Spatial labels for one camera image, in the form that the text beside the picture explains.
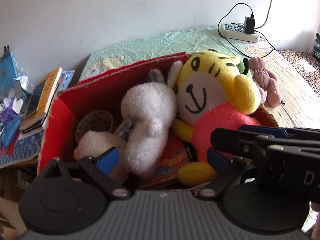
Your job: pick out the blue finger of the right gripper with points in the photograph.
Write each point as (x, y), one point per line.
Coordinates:
(276, 132)

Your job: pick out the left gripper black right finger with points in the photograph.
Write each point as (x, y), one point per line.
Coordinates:
(219, 161)

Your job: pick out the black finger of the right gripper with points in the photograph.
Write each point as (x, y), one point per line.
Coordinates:
(233, 142)

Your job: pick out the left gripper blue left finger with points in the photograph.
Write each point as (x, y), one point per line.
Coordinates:
(108, 160)

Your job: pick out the yellow tiger plush toy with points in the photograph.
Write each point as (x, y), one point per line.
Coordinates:
(210, 93)

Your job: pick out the mauve plush teddy bear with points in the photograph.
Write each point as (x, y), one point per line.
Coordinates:
(266, 82)

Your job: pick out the white plush rabbit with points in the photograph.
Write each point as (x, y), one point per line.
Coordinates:
(148, 110)

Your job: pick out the pink plush rabbit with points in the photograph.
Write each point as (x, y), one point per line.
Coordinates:
(95, 144)

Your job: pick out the green plush toy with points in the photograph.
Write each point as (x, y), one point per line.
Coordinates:
(243, 67)

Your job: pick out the cartoon print bed sheet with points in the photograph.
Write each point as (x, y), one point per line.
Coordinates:
(301, 103)

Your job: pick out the patterned tape roll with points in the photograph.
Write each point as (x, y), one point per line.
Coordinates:
(99, 121)

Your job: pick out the red gift envelope box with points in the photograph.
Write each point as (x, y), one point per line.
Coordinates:
(175, 156)

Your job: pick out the red cardboard box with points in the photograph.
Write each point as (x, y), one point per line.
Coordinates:
(118, 91)

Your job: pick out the blue patterned cloth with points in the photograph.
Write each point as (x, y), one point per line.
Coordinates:
(20, 151)

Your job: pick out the orange book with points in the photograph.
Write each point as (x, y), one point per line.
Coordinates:
(52, 78)

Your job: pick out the folded green clothes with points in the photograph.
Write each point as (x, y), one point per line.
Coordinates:
(316, 48)

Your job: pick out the smartphone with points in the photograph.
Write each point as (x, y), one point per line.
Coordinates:
(37, 99)

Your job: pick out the white power strip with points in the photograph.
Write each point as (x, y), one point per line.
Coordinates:
(235, 32)

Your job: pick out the black power adapter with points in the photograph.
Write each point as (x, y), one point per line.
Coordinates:
(249, 24)

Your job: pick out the blue plastic bag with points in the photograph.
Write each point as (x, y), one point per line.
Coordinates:
(9, 71)

